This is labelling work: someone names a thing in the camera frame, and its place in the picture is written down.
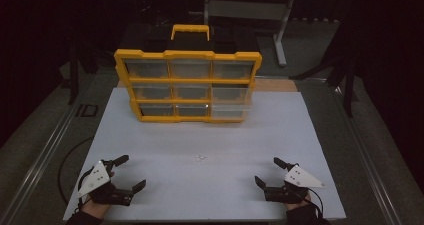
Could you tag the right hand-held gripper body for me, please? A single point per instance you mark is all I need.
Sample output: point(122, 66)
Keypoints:
point(300, 178)

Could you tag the grey metal table frame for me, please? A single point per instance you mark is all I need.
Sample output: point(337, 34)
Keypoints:
point(253, 9)

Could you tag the yellow organizer case clear drawers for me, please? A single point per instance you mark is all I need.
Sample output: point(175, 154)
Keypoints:
point(188, 80)

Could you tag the aluminium floor rail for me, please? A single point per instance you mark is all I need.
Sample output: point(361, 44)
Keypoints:
point(370, 165)
point(43, 158)

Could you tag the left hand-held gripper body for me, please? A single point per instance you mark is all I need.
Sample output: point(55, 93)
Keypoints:
point(96, 180)

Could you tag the black stand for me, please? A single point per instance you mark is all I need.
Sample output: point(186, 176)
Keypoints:
point(348, 81)

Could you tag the person's left hand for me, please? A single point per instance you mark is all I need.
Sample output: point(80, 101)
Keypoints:
point(95, 209)

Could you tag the person's right hand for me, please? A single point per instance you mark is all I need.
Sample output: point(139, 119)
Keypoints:
point(300, 206)

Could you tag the wooden table board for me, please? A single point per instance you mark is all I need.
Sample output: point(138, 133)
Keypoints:
point(276, 85)

